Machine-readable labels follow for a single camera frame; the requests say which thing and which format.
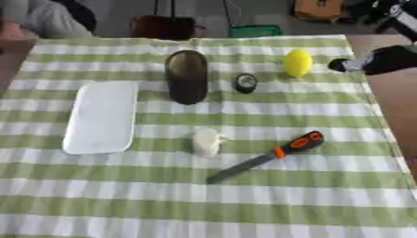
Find tan cardboard box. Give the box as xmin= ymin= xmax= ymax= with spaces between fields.
xmin=293 ymin=0 xmax=345 ymax=22

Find black and orange knife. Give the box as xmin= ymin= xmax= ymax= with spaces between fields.
xmin=205 ymin=130 xmax=326 ymax=185

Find person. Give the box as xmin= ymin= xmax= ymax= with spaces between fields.
xmin=0 ymin=0 xmax=98 ymax=40

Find yellow toy lemon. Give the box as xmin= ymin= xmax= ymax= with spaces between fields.
xmin=283 ymin=48 xmax=315 ymax=78

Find small black round tin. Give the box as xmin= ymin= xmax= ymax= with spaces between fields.
xmin=233 ymin=73 xmax=260 ymax=95

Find green basket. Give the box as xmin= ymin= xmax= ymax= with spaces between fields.
xmin=226 ymin=24 xmax=284 ymax=38

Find dark red chair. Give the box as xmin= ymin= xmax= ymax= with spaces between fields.
xmin=128 ymin=0 xmax=199 ymax=41

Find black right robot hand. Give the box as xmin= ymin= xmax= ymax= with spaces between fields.
xmin=326 ymin=44 xmax=417 ymax=76

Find white rectangular tray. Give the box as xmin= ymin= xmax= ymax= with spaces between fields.
xmin=60 ymin=80 xmax=141 ymax=156

